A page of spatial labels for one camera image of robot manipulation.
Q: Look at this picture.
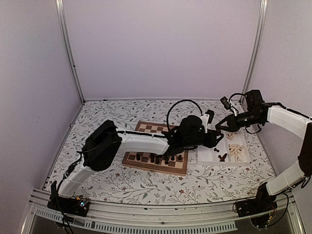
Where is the left aluminium frame post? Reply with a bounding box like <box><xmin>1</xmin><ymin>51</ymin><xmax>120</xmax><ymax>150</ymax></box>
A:
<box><xmin>55</xmin><ymin>0</ymin><xmax>85</xmax><ymax>104</ymax></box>

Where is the wooden chessboard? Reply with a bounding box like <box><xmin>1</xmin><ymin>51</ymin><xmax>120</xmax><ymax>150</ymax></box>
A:
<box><xmin>122</xmin><ymin>121</ymin><xmax>188</xmax><ymax>176</ymax></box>

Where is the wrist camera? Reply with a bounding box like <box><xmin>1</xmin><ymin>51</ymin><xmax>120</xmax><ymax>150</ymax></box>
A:
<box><xmin>220</xmin><ymin>97</ymin><xmax>238</xmax><ymax>116</ymax></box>
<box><xmin>200</xmin><ymin>110</ymin><xmax>215</xmax><ymax>133</ymax></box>

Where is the dark chess pieces pile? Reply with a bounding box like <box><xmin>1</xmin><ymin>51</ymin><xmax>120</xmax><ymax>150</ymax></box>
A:
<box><xmin>214</xmin><ymin>148</ymin><xmax>228</xmax><ymax>162</ymax></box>

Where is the front aluminium rail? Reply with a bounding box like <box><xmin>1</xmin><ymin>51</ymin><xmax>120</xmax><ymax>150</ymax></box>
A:
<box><xmin>21</xmin><ymin>189</ymin><xmax>307</xmax><ymax>234</ymax></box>

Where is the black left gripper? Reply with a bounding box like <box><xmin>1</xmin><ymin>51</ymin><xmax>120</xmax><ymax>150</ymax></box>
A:
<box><xmin>184</xmin><ymin>129</ymin><xmax>224</xmax><ymax>148</ymax></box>

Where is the left black cable loop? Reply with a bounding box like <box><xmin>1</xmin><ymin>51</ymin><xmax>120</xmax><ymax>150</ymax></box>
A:
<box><xmin>166</xmin><ymin>99</ymin><xmax>204</xmax><ymax>132</ymax></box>

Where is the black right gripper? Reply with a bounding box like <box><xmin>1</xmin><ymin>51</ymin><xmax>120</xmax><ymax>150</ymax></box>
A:
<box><xmin>215</xmin><ymin>110</ymin><xmax>263</xmax><ymax>133</ymax></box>

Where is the light chess pieces pile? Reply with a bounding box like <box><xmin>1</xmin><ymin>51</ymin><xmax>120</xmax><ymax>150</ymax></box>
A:
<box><xmin>226</xmin><ymin>132</ymin><xmax>245</xmax><ymax>162</ymax></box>

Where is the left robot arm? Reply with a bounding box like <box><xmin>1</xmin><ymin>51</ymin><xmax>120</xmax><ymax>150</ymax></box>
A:
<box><xmin>53</xmin><ymin>115</ymin><xmax>224</xmax><ymax>212</ymax></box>

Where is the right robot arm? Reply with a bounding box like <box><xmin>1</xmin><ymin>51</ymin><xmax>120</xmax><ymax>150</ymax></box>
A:
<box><xmin>216</xmin><ymin>90</ymin><xmax>312</xmax><ymax>213</ymax></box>

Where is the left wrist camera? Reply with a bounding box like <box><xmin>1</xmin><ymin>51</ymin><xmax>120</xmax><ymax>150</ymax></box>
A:
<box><xmin>200</xmin><ymin>110</ymin><xmax>215</xmax><ymax>133</ymax></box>

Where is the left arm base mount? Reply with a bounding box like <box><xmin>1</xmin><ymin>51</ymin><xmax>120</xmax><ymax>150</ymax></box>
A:
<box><xmin>47</xmin><ymin>181</ymin><xmax>90</xmax><ymax>217</ymax></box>

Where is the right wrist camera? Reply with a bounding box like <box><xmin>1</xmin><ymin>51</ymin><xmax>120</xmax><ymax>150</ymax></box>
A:
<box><xmin>220</xmin><ymin>97</ymin><xmax>238</xmax><ymax>116</ymax></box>

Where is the black cable loop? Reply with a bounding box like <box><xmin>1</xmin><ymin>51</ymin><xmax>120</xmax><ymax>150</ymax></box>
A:
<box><xmin>229</xmin><ymin>92</ymin><xmax>247</xmax><ymax>103</ymax></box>
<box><xmin>166</xmin><ymin>99</ymin><xmax>204</xmax><ymax>132</ymax></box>

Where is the right aluminium frame post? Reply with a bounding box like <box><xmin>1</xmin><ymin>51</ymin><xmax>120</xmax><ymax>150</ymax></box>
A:
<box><xmin>242</xmin><ymin>0</ymin><xmax>268</xmax><ymax>93</ymax></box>

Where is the right black cable loop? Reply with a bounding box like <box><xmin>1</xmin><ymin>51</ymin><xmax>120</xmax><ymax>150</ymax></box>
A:
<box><xmin>229</xmin><ymin>92</ymin><xmax>247</xmax><ymax>103</ymax></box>

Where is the white divided plastic tray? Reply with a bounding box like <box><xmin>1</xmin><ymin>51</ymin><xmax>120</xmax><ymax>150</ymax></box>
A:
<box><xmin>196</xmin><ymin>129</ymin><xmax>251</xmax><ymax>167</ymax></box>

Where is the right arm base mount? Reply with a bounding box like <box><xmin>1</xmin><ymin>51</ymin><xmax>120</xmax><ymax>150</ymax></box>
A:
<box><xmin>233</xmin><ymin>184</ymin><xmax>277</xmax><ymax>229</ymax></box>

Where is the aluminium frame post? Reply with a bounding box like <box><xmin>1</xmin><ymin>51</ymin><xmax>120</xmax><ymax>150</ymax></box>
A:
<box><xmin>55</xmin><ymin>0</ymin><xmax>85</xmax><ymax>104</ymax></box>
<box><xmin>242</xmin><ymin>0</ymin><xmax>268</xmax><ymax>93</ymax></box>

